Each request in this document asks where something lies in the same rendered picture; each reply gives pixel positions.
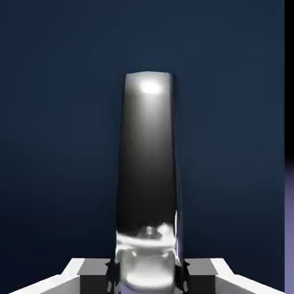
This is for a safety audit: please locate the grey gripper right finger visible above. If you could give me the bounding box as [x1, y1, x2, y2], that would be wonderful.
[176, 257, 287, 294]

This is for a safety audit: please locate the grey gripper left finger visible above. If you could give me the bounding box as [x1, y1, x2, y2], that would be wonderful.
[9, 257, 120, 294]

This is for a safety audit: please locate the shiny dark metal handle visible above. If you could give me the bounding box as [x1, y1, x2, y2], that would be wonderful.
[114, 71, 184, 294]

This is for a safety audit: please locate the dark blue cabinet door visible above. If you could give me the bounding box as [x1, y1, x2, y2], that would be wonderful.
[0, 0, 286, 294]

